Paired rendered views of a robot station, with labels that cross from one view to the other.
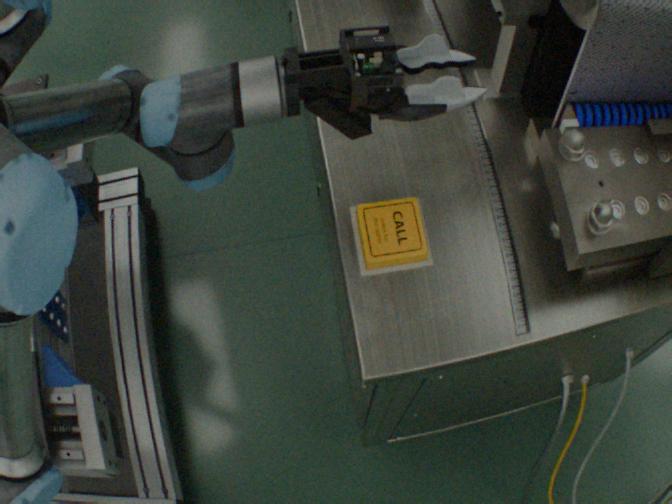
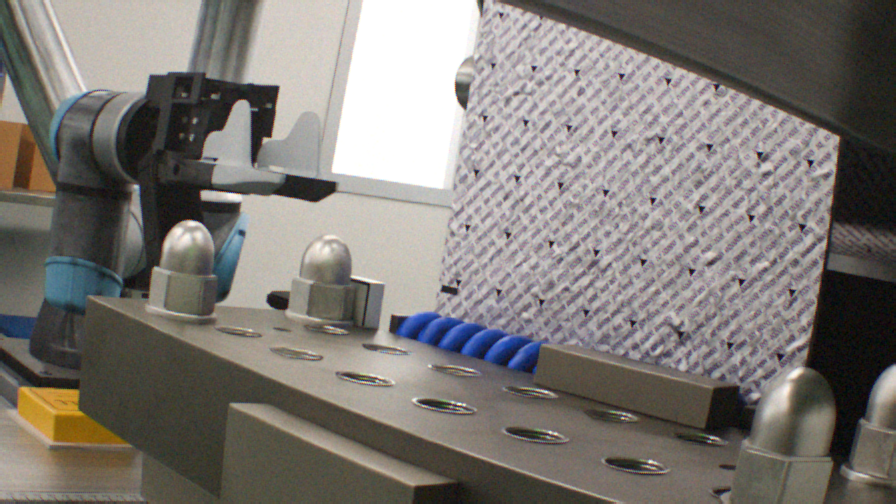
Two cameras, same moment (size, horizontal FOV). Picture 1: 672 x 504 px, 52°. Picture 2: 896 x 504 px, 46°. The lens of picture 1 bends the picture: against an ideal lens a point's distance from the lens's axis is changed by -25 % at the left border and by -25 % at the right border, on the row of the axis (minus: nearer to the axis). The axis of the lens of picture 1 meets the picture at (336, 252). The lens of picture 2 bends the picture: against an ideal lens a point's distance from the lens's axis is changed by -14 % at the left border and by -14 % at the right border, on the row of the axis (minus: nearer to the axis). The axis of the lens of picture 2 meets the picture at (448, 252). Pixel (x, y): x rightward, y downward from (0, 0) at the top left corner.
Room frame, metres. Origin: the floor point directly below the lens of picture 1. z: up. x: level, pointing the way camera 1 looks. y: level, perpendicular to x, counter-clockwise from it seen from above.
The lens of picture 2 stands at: (0.12, -0.82, 1.11)
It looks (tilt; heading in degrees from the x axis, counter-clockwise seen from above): 3 degrees down; 55
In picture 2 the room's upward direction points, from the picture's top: 9 degrees clockwise
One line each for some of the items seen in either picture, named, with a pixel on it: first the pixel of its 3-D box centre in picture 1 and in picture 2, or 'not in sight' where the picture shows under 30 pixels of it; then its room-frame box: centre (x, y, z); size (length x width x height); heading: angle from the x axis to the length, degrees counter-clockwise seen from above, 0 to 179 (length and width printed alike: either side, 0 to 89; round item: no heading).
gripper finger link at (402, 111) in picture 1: (404, 99); (199, 172); (0.44, -0.07, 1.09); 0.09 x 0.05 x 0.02; 91
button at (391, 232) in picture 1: (392, 232); (74, 416); (0.36, -0.06, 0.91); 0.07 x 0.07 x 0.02; 10
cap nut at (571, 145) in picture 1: (574, 140); (324, 277); (0.43, -0.28, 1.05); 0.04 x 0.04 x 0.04
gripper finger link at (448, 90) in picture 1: (448, 88); (239, 145); (0.44, -0.11, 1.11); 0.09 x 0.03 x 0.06; 91
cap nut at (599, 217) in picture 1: (602, 213); (185, 268); (0.34, -0.30, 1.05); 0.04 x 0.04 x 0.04
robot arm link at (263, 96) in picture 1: (263, 86); (145, 138); (0.44, 0.08, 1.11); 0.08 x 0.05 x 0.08; 10
